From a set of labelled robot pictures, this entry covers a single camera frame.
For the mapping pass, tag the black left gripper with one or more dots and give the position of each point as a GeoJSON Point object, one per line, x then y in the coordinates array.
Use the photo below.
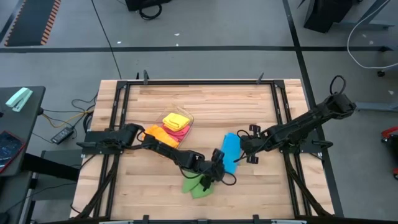
{"type": "Point", "coordinates": [213, 169]}

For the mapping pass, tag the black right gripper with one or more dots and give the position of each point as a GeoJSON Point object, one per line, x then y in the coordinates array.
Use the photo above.
{"type": "Point", "coordinates": [253, 144]}

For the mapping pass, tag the blue microfiber towel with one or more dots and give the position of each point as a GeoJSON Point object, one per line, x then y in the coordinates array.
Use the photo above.
{"type": "Point", "coordinates": [231, 152]}

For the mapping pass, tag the green microfiber towel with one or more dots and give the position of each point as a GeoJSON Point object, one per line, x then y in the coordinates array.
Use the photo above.
{"type": "Point", "coordinates": [194, 186]}

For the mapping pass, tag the pink microfiber towel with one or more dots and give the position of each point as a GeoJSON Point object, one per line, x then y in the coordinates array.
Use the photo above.
{"type": "Point", "coordinates": [182, 133]}

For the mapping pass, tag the yellow microfiber towel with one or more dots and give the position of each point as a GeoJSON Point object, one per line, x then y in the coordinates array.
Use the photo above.
{"type": "Point", "coordinates": [175, 121]}

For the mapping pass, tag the orange microfiber towel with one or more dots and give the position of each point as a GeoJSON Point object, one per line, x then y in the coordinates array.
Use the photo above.
{"type": "Point", "coordinates": [161, 135]}

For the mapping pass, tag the clear plastic bin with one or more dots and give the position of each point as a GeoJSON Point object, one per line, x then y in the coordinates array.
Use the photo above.
{"type": "Point", "coordinates": [180, 110]}

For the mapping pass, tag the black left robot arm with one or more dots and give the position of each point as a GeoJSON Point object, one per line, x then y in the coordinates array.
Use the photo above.
{"type": "Point", "coordinates": [130, 135]}

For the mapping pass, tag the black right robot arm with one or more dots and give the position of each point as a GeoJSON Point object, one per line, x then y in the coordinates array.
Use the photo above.
{"type": "Point", "coordinates": [304, 123]}

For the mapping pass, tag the black table clamp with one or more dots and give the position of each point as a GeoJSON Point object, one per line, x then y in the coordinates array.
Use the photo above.
{"type": "Point", "coordinates": [260, 77]}

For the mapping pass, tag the grey metal desk foot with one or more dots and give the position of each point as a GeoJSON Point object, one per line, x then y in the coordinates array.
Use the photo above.
{"type": "Point", "coordinates": [367, 24]}
{"type": "Point", "coordinates": [377, 107]}

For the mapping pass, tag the red wheeled cart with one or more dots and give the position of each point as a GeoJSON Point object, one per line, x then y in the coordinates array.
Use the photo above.
{"type": "Point", "coordinates": [390, 132]}

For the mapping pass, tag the black caster wheel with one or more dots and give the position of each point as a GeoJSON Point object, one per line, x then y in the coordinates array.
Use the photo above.
{"type": "Point", "coordinates": [381, 73]}

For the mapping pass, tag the black equipment cabinet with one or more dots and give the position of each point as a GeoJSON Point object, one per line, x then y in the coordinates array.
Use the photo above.
{"type": "Point", "coordinates": [326, 14]}

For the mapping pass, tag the black power adapter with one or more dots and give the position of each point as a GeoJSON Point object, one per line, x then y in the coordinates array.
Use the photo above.
{"type": "Point", "coordinates": [62, 135]}

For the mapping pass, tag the grey desk base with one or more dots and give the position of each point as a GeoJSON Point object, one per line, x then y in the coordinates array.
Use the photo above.
{"type": "Point", "coordinates": [56, 189]}

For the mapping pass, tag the black computer tower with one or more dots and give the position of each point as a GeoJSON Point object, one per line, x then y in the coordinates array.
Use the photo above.
{"type": "Point", "coordinates": [146, 4]}

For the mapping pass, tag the black side desk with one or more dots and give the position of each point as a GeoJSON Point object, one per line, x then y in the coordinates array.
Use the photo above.
{"type": "Point", "coordinates": [31, 124]}

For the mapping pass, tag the smartphone in red case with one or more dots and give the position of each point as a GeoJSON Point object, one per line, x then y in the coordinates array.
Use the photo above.
{"type": "Point", "coordinates": [11, 151]}

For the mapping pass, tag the mint green stapler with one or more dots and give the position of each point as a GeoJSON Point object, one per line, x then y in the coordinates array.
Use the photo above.
{"type": "Point", "coordinates": [18, 99]}

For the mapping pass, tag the black mat with orange stripes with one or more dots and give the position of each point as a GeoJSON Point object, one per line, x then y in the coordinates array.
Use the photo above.
{"type": "Point", "coordinates": [28, 21]}

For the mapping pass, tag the black aluminium table frame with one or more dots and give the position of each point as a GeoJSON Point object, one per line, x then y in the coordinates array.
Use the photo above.
{"type": "Point", "coordinates": [202, 82]}

